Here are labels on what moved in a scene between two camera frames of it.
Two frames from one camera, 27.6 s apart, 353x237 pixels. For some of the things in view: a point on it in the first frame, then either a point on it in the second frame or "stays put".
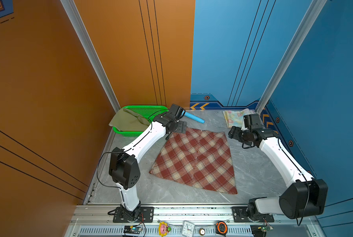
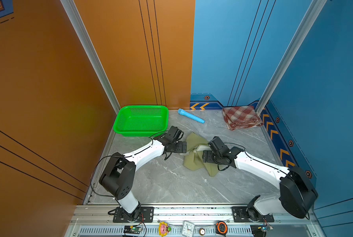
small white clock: (188, 228) stays put
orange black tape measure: (221, 228) stays put
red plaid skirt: (199, 157) → (237, 117)
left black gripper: (182, 127) → (180, 149)
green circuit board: (132, 229) stays put
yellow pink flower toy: (163, 228) stays put
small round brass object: (201, 231) stays put
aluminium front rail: (108, 220) stays put
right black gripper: (233, 133) → (208, 159)
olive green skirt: (124, 120) → (194, 159)
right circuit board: (260, 230) stays put
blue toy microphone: (193, 117) stays put
